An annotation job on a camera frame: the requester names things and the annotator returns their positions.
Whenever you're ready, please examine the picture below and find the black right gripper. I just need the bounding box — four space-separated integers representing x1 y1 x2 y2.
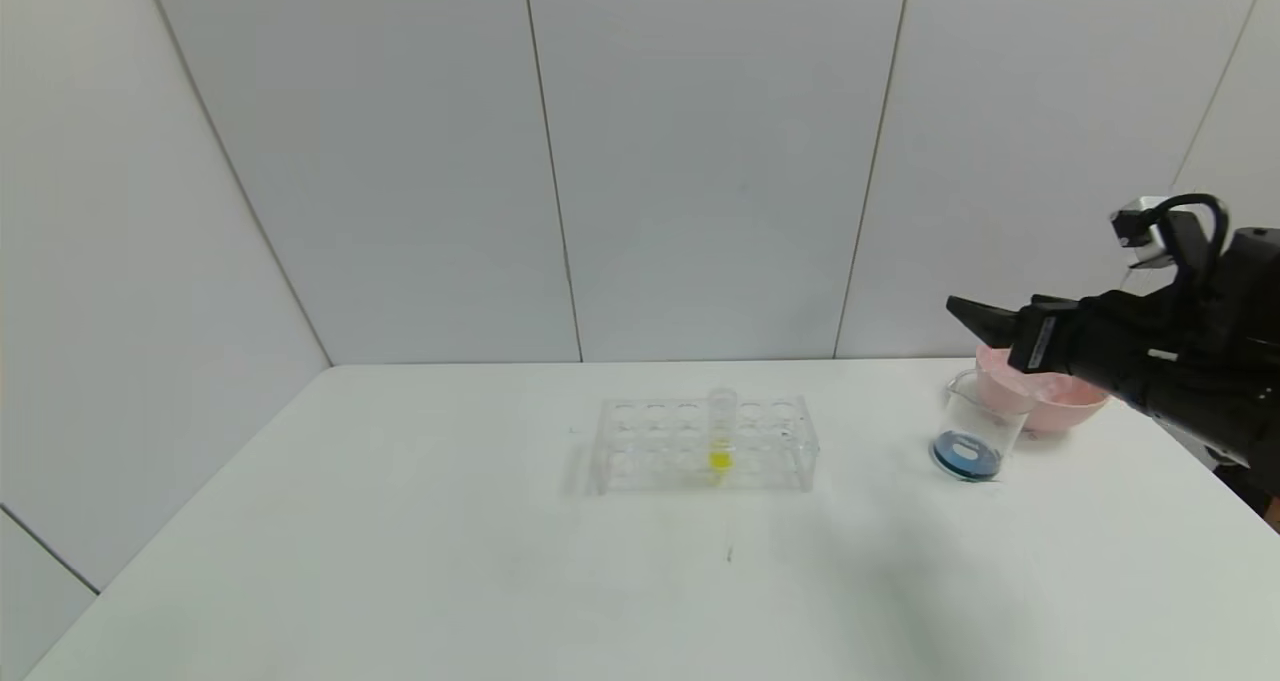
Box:
946 290 1178 413

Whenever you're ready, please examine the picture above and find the yellow pigment test tube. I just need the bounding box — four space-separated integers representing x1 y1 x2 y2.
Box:
706 387 738 475

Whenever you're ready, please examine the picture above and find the clear plastic test tube rack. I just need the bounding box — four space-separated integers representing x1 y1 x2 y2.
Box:
590 395 821 495

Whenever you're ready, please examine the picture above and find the pink bowl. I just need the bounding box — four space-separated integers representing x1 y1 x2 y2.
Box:
972 346 1111 434

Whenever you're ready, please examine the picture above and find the clear glass beaker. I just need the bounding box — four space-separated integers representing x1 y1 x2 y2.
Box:
928 368 1032 483

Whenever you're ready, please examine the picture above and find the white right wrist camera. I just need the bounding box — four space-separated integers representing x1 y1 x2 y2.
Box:
1110 197 1205 270

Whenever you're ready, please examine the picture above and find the black camera cable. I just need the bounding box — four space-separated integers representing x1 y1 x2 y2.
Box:
1146 193 1231 282

